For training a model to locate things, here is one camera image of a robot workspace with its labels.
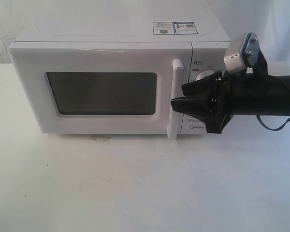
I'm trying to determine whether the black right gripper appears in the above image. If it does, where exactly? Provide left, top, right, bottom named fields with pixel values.
left=171, top=71, right=244, bottom=134

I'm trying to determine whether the white microwave door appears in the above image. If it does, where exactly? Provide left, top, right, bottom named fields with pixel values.
left=8, top=42, right=193, bottom=138

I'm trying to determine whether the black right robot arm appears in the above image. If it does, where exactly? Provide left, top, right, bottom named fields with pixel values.
left=171, top=51, right=290, bottom=134

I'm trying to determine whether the white microwave oven body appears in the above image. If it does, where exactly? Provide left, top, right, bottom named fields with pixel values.
left=14, top=13, right=230, bottom=135

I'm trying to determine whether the upper white control knob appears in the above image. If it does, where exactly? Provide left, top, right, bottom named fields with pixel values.
left=195, top=70, right=215, bottom=81

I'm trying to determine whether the blue warning sticker right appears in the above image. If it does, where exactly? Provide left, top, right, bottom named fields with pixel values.
left=173, top=22, right=198, bottom=35

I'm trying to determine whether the clear tape patch on table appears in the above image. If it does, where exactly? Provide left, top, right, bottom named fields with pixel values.
left=89, top=135, right=111, bottom=143

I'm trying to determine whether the blue-black right arm cable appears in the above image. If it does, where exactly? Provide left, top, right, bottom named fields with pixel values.
left=257, top=115, right=290, bottom=131

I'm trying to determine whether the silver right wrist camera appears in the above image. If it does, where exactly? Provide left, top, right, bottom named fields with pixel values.
left=224, top=32, right=260, bottom=73

